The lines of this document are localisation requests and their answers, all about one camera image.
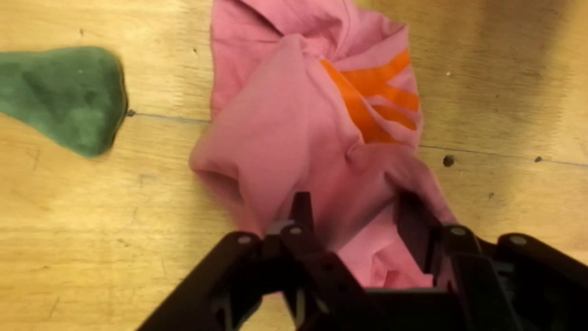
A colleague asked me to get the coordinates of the green cloth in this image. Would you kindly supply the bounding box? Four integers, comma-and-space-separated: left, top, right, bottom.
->
0, 44, 130, 160

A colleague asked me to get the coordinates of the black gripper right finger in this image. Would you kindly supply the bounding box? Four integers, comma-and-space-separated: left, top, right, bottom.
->
393, 189, 588, 331

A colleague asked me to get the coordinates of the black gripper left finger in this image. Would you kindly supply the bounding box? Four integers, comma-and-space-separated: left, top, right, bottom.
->
136, 189, 371, 331

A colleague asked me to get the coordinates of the pink cloth with orange print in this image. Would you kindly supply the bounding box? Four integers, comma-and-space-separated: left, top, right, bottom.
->
187, 0, 459, 290

